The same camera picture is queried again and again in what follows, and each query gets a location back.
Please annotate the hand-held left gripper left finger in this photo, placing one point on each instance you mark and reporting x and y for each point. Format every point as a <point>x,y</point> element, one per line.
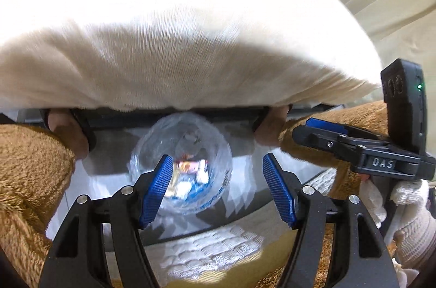
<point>155,192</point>

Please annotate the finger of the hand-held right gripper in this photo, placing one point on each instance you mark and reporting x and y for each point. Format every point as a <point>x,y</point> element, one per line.
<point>327,124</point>
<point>320,143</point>

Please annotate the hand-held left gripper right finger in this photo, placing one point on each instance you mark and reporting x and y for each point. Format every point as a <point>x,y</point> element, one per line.
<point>281,192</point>

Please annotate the white plastic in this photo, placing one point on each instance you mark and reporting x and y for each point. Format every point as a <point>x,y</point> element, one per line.
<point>184,190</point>

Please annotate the red snack packet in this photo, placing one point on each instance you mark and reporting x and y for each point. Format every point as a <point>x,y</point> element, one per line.
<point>185,167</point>

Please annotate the person's right forearm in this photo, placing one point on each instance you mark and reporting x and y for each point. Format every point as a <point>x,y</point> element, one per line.
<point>408,226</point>

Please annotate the white quilted mat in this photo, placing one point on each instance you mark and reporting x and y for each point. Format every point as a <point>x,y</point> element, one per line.
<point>211,250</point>

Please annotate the cream curtain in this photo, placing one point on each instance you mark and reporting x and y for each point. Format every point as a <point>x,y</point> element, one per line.
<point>391,2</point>

